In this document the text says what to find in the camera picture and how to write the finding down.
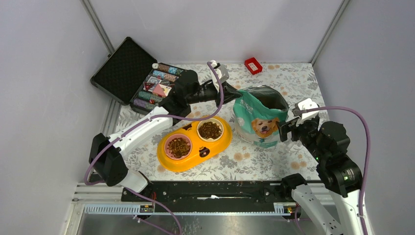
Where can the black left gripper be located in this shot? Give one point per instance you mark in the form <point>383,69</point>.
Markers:
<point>229,92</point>

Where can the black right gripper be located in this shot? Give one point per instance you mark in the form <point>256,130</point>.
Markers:
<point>284,129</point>

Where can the clear plastic scoop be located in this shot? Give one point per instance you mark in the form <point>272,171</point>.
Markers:
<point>287,146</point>

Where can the green dog food bag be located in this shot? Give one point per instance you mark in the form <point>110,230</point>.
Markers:
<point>257,112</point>

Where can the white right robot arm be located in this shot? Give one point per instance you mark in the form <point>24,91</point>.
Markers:
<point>327,143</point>

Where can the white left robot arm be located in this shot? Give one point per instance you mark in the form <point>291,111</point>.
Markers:
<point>149,125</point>

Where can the yellow double pet bowl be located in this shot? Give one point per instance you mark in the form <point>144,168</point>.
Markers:
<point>200,149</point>

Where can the floral table mat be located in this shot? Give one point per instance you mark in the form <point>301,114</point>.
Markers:
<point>243,161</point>

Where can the small red box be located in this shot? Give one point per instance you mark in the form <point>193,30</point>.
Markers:
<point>253,66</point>

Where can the black poker chip case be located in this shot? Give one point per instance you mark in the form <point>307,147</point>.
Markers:
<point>131,74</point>

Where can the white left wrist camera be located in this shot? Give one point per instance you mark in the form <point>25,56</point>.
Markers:
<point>219,72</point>

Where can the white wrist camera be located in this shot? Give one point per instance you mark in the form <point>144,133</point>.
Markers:
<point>219,72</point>
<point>302,111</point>

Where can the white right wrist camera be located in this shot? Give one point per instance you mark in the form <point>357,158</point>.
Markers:
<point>302,111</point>

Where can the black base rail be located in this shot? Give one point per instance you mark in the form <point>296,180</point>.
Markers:
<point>215,197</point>

